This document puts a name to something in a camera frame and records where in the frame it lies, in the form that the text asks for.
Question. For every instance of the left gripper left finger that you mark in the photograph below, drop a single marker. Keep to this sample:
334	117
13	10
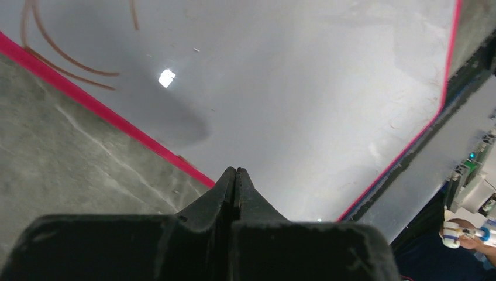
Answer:
189	245

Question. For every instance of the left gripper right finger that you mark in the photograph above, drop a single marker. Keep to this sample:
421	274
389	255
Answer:
266	246

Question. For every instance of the red framed whiteboard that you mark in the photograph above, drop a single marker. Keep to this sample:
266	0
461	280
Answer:
316	99

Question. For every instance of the person in blue clothing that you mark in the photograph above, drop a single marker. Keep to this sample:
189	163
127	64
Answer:
420	254

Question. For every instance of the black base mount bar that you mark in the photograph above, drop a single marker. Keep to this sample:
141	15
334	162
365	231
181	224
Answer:
467	80

